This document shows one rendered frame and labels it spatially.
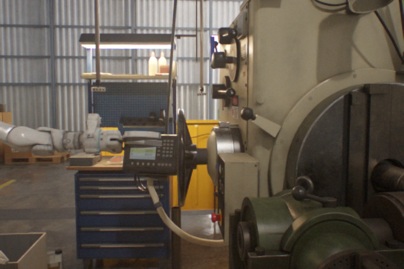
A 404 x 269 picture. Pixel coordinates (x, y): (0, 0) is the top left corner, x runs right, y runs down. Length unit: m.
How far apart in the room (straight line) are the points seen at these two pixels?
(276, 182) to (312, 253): 0.45
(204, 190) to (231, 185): 3.02
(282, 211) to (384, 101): 0.52
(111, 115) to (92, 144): 2.14
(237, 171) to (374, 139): 0.41
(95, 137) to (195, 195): 2.98
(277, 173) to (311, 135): 0.17
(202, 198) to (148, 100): 1.48
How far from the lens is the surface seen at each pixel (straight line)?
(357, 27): 1.18
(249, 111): 0.98
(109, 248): 3.00
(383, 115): 1.08
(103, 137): 1.08
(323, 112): 1.00
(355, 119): 1.03
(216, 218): 1.06
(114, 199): 2.84
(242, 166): 0.95
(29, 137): 1.13
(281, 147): 1.04
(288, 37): 1.08
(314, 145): 1.00
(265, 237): 0.67
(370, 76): 1.16
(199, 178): 3.93
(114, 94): 3.21
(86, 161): 2.83
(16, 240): 2.74
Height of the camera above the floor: 1.52
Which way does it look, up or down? 4 degrees down
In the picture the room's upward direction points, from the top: straight up
